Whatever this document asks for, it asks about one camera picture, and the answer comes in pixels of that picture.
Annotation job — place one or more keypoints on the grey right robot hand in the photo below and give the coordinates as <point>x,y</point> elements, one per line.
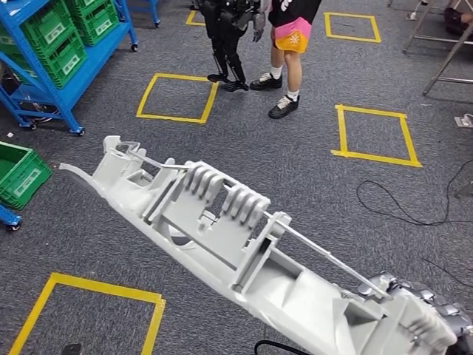
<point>462,323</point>

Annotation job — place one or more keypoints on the white power strip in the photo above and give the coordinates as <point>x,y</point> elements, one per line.
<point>462,121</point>

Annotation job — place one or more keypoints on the person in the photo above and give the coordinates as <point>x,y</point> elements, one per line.
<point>292,34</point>
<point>453,17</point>

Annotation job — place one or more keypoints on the black humanoid robot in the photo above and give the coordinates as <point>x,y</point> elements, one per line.
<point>225,39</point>

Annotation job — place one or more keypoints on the yellow floor tape square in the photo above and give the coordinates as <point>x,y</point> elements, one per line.
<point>170,119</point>

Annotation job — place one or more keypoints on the green plastic crate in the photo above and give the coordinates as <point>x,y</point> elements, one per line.
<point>10,44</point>
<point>59,68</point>
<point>92,29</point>
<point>44,29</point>
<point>79,7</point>
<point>33,171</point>

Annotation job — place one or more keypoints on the metal table frame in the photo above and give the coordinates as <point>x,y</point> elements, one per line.
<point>448,60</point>

